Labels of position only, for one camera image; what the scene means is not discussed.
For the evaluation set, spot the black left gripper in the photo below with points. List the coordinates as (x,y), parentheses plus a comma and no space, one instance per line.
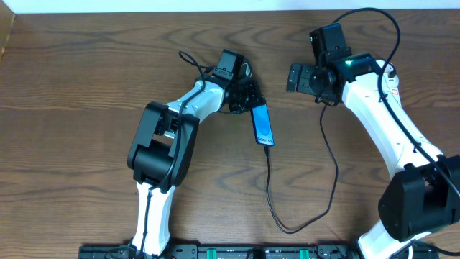
(245,97)

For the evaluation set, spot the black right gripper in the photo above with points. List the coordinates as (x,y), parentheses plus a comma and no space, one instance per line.
(307,80)

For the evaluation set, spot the blue Galaxy smartphone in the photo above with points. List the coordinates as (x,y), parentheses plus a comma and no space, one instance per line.
(262,126)

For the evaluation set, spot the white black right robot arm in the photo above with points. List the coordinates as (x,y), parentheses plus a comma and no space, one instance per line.
(422,196)

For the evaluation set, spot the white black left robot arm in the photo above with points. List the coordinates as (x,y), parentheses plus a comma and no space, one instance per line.
(163,145)

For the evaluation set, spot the white USB charger plug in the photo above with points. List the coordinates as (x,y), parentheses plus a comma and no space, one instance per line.
(390,70)

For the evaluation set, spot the white power strip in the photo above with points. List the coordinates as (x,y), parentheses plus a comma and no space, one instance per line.
(393,84)

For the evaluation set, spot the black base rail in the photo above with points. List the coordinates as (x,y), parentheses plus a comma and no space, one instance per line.
(193,251)

